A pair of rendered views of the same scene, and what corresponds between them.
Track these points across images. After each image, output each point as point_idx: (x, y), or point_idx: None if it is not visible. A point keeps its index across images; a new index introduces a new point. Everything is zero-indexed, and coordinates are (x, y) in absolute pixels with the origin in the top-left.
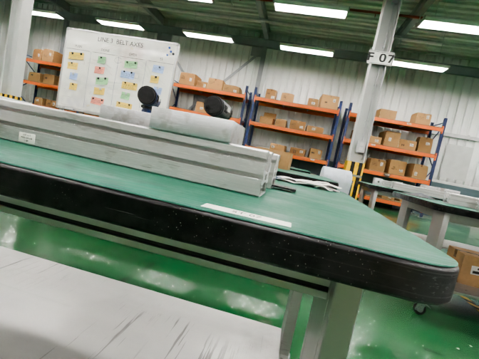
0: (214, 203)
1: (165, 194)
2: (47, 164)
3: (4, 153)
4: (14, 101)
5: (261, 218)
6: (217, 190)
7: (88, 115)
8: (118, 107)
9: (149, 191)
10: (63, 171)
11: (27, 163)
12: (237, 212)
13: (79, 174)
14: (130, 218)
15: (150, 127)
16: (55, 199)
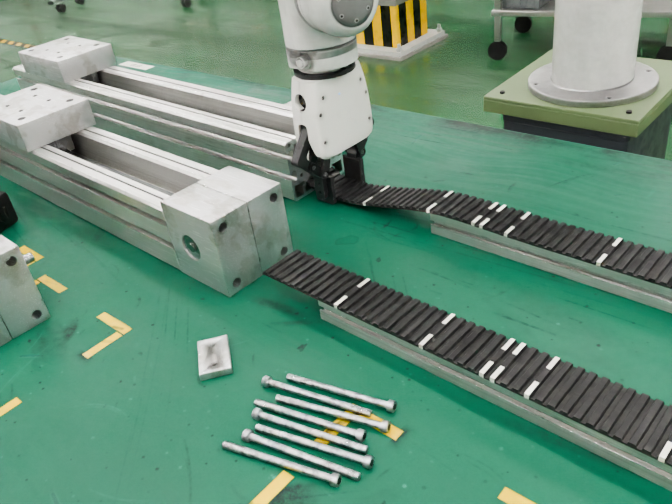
0: (139, 71)
1: (162, 71)
2: (211, 86)
3: (235, 93)
4: (218, 90)
5: (132, 64)
6: None
7: (155, 75)
8: (69, 93)
9: (168, 72)
10: (205, 79)
11: (223, 82)
12: (140, 65)
13: (197, 79)
14: None
15: (113, 66)
16: None
